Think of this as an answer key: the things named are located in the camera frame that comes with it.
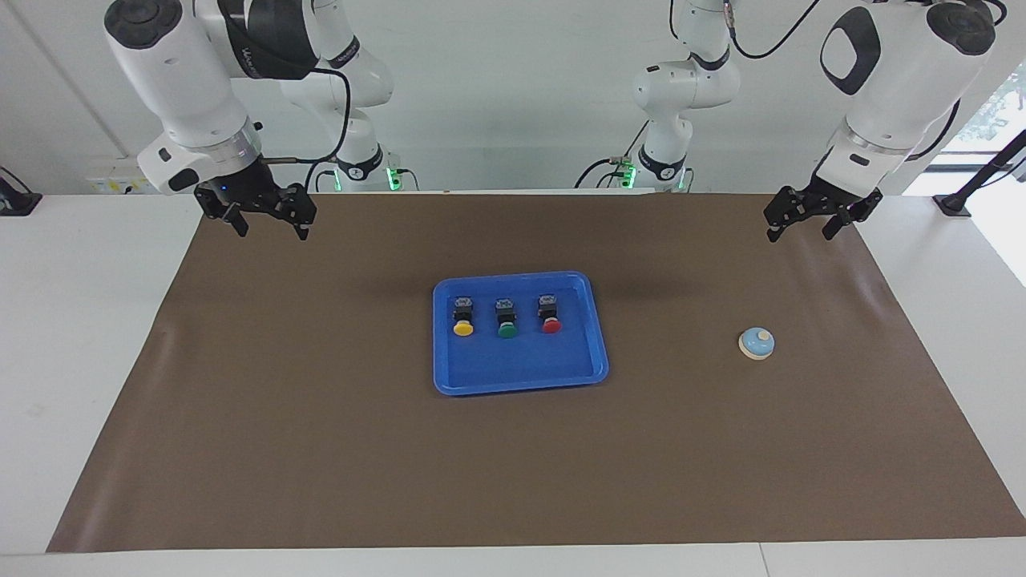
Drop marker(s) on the blue plastic tray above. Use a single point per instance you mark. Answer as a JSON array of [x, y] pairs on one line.
[[521, 365]]

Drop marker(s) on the white wall outlet box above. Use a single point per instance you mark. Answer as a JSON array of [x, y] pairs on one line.
[[112, 186]]

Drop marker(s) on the brown table mat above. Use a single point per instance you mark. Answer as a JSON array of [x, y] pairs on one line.
[[513, 465]]

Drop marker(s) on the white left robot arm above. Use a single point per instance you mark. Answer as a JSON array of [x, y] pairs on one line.
[[898, 88]]

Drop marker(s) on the green push button switch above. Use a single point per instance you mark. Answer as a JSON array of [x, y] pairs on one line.
[[506, 324]]

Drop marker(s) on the yellow push button switch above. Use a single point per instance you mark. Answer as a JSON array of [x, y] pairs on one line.
[[462, 320]]

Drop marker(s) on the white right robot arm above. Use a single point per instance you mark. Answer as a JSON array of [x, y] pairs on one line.
[[176, 72]]

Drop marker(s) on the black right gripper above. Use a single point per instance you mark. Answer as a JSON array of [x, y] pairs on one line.
[[256, 192]]

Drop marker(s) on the black table mount bracket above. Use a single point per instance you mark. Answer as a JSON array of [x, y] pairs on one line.
[[16, 200]]

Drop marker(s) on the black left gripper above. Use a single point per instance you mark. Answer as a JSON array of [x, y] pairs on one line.
[[809, 202]]

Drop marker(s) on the black clamp stand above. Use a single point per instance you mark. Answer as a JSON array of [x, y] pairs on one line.
[[974, 184]]

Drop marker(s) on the light blue service bell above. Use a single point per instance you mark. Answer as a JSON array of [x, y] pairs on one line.
[[756, 344]]

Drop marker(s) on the red push button switch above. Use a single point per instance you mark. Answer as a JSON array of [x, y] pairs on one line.
[[551, 320]]

